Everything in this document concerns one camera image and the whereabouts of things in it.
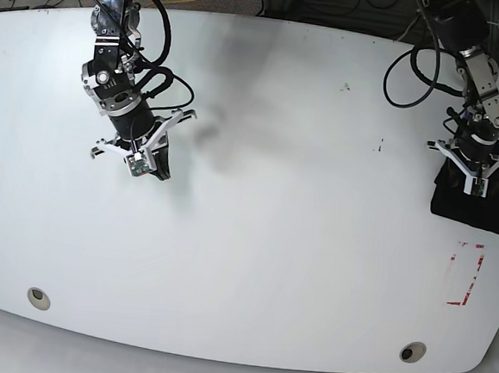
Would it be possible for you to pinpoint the left table grommet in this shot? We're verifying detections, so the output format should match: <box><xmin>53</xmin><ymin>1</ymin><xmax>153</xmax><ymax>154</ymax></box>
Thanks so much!
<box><xmin>28</xmin><ymin>287</ymin><xmax>51</xmax><ymax>311</ymax></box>

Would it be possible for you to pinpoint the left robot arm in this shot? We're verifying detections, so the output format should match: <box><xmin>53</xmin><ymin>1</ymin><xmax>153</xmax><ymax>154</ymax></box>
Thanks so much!
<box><xmin>415</xmin><ymin>0</ymin><xmax>499</xmax><ymax>198</ymax></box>

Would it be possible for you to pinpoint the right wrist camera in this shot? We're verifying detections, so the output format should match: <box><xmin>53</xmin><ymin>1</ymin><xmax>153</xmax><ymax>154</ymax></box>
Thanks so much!
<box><xmin>124</xmin><ymin>152</ymin><xmax>153</xmax><ymax>177</ymax></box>

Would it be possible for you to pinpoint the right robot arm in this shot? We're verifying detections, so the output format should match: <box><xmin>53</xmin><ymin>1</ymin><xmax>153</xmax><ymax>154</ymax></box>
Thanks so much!
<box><xmin>81</xmin><ymin>0</ymin><xmax>196</xmax><ymax>181</ymax></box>

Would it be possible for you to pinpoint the table grommet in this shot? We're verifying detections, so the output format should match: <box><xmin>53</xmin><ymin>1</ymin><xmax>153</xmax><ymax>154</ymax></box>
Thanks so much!
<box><xmin>399</xmin><ymin>341</ymin><xmax>427</xmax><ymax>364</ymax></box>
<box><xmin>28</xmin><ymin>287</ymin><xmax>51</xmax><ymax>311</ymax></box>

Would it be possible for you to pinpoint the right table grommet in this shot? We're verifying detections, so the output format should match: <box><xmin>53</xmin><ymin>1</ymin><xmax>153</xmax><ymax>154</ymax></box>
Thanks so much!
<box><xmin>399</xmin><ymin>341</ymin><xmax>427</xmax><ymax>364</ymax></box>

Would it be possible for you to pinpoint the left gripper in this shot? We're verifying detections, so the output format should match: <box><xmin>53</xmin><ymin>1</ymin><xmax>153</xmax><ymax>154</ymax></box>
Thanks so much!
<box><xmin>427</xmin><ymin>135</ymin><xmax>499</xmax><ymax>193</ymax></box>

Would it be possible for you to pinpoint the red tape rectangle marking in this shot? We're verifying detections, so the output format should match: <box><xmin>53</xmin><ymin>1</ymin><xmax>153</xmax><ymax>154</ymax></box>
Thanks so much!
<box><xmin>443</xmin><ymin>241</ymin><xmax>487</xmax><ymax>307</ymax></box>

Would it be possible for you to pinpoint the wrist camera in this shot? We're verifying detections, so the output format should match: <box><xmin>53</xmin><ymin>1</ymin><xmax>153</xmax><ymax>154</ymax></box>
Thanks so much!
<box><xmin>124</xmin><ymin>152</ymin><xmax>153</xmax><ymax>177</ymax></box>
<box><xmin>464</xmin><ymin>174</ymin><xmax>489</xmax><ymax>198</ymax></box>

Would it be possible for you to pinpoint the black t-shirt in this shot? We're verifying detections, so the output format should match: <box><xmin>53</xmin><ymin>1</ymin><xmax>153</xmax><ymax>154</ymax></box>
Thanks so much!
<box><xmin>430</xmin><ymin>141</ymin><xmax>499</xmax><ymax>234</ymax></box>

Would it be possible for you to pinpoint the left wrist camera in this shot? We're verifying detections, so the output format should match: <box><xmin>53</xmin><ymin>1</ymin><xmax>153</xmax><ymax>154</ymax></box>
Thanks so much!
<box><xmin>464</xmin><ymin>174</ymin><xmax>489</xmax><ymax>198</ymax></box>

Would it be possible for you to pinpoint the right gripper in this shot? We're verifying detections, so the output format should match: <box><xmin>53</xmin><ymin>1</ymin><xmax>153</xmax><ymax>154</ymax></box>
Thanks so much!
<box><xmin>90</xmin><ymin>109</ymin><xmax>197</xmax><ymax>182</ymax></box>

